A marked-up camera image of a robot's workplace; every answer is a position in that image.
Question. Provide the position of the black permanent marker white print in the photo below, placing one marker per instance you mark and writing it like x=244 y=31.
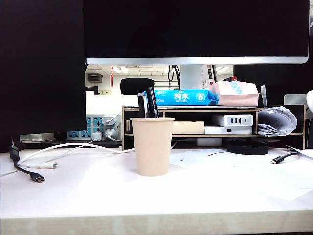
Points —
x=153 y=105

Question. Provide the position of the black marker grey end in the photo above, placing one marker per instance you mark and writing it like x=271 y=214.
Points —
x=141 y=105

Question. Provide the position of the beige paper cup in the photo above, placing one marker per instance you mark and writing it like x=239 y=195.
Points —
x=152 y=147

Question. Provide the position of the blue wet wipes pack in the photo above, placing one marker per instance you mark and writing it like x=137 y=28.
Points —
x=181 y=98

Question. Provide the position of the beige cardboard box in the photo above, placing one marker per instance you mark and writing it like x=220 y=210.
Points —
x=188 y=127

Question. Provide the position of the wooden desk organizer shelf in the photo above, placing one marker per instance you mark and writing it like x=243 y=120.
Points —
x=190 y=110

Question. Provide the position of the black chair headrest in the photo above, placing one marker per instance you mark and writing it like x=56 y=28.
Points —
x=135 y=85

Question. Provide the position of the white angled plug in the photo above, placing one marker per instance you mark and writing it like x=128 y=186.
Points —
x=107 y=120

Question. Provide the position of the white round power plug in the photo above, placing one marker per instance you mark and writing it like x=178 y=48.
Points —
x=109 y=134

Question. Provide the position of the small white box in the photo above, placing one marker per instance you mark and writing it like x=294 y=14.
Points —
x=209 y=142

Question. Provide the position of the red hanging ornament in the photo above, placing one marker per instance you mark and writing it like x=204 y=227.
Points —
x=112 y=76

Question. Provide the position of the white square charger plug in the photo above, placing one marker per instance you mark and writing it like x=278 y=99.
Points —
x=96 y=136

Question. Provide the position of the blue and white power strip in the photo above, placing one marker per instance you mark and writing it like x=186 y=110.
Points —
x=91 y=122

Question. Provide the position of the white flat box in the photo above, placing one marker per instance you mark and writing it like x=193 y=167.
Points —
x=227 y=130

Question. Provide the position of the white multiport USB charger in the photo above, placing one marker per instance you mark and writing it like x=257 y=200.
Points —
x=234 y=120

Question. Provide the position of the pink tissue pack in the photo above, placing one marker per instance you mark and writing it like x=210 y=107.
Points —
x=234 y=95

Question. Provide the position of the black round disc base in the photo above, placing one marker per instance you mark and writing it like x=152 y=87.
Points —
x=247 y=148

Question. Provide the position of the large silver-bezel monitor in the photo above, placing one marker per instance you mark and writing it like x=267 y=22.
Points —
x=195 y=29

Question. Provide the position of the rolled paper stack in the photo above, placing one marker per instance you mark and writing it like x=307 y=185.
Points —
x=276 y=120

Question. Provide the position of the dark black monitor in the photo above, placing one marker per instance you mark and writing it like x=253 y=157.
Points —
x=41 y=73

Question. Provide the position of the grey-edged paper sheet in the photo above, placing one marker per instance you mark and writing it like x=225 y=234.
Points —
x=303 y=152

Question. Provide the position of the white round object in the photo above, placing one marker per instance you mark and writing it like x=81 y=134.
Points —
x=310 y=102

